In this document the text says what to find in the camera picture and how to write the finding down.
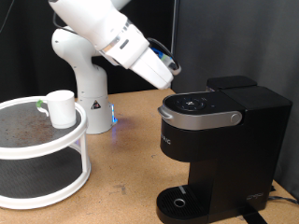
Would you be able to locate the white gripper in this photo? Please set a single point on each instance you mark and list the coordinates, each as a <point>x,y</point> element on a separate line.
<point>154,73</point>

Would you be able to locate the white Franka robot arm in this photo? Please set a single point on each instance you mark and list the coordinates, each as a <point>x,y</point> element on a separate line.
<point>90,77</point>

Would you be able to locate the black Keurig coffee machine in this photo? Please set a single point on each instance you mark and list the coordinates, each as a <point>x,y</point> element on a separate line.
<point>243,155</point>

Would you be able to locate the grey partition panel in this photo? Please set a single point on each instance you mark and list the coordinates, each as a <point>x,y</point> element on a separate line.
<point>249,31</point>

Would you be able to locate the black backdrop curtain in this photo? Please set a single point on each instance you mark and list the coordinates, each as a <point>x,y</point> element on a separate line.
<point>25,68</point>

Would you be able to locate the black drip tray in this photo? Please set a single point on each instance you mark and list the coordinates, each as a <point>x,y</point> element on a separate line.
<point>179,203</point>

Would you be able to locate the white two-tier turntable shelf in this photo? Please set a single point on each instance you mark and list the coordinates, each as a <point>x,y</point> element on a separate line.
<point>31,152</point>

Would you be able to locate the black tape strip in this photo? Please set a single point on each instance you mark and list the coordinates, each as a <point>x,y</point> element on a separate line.
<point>253,216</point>

